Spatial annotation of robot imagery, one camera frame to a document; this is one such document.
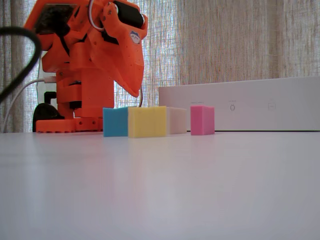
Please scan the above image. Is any beige woven curtain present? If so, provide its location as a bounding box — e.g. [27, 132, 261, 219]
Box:
[0, 0, 320, 133]

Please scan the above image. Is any white cardboard box bin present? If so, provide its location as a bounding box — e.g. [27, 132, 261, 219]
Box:
[158, 76, 320, 132]

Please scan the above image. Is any white usb cable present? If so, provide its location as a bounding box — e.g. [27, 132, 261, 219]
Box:
[2, 76, 57, 133]

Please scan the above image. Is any white foam cuboid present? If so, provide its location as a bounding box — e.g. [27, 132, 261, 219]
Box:
[165, 106, 188, 135]

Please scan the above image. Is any black table clamp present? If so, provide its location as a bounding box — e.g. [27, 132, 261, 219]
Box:
[32, 91, 65, 133]

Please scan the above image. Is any thick black cable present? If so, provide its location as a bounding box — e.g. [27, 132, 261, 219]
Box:
[0, 26, 43, 103]

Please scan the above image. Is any yellow foam cuboid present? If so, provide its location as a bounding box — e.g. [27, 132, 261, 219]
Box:
[127, 105, 168, 139]

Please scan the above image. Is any white looped servo wire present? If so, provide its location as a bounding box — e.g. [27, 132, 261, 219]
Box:
[89, 0, 106, 32]

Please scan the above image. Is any pink foam cuboid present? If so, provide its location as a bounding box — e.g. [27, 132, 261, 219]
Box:
[190, 104, 215, 136]

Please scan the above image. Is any orange gripper black motor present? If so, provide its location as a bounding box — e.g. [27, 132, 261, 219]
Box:
[89, 1, 148, 98]

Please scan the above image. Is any blue foam cuboid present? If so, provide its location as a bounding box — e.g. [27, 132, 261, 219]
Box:
[102, 106, 130, 138]

